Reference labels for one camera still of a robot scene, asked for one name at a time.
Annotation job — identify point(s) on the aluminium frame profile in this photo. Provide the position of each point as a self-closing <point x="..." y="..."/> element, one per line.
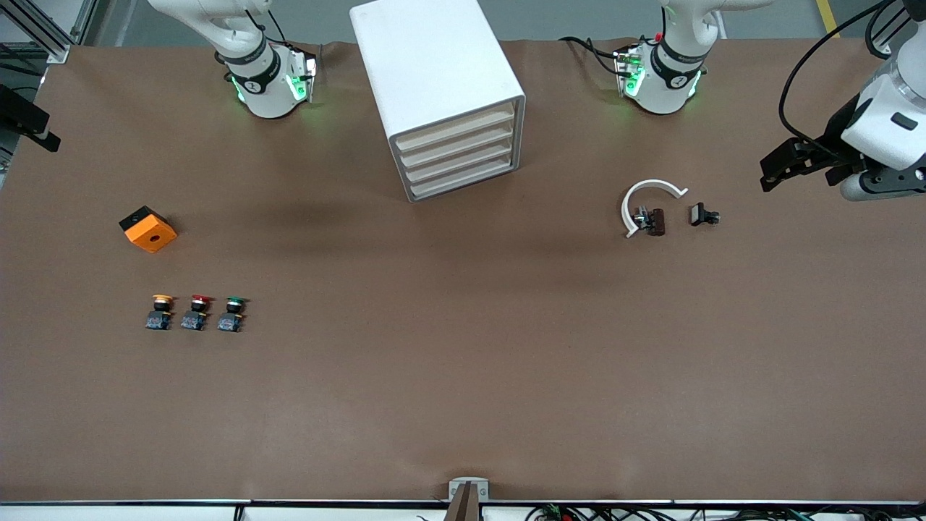
<point x="54" y="49"/>

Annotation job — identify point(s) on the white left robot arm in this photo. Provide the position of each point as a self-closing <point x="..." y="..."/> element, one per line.
<point x="669" y="83"/>

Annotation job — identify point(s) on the grey metal bracket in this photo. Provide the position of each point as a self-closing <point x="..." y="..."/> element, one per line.
<point x="453" y="486"/>

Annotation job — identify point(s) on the orange black button enclosure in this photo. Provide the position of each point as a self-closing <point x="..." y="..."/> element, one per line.
<point x="150" y="235"/>

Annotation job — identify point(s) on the green push button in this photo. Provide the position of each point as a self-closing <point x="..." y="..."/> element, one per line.
<point x="230" y="321"/>

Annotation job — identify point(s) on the brown small electrical component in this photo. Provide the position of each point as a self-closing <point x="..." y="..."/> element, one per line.
<point x="656" y="222"/>

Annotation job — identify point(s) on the brown paper table cover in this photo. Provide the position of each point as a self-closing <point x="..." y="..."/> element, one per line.
<point x="463" y="362"/>

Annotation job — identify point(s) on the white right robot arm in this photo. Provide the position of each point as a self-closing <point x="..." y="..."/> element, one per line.
<point x="264" y="87"/>

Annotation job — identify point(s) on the brown mounting post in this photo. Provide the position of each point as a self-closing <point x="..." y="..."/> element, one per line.
<point x="464" y="506"/>

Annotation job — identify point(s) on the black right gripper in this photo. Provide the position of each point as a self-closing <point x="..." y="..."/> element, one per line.
<point x="20" y="116"/>

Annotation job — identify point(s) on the black small clip component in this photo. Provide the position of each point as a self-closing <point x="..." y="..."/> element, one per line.
<point x="698" y="214"/>

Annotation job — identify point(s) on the red push button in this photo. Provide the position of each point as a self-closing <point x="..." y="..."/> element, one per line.
<point x="193" y="319"/>

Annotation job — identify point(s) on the yellow push button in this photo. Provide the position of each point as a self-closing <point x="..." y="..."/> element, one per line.
<point x="158" y="318"/>

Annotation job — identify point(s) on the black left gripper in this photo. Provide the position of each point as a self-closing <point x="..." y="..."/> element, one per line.
<point x="832" y="139"/>

